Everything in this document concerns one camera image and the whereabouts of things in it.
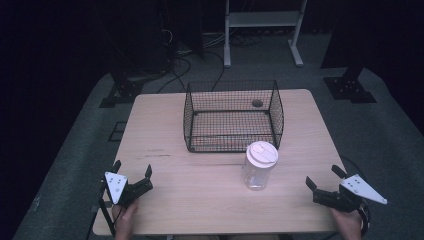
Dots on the person's right hand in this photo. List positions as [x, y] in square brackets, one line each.
[348, 225]

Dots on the person's left hand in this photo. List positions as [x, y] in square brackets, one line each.
[125, 221]

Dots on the black metal stand base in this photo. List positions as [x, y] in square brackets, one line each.
[123, 91]
[350, 88]

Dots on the small dark round object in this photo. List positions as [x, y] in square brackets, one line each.
[257, 103]

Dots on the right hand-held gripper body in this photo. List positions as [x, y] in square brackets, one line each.
[361, 190]

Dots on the white metal stand frame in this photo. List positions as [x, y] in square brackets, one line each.
[263, 20]

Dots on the clear cup with white lid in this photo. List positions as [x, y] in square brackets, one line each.
[260, 166]

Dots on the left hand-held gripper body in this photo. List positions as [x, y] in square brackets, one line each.
[116, 185]

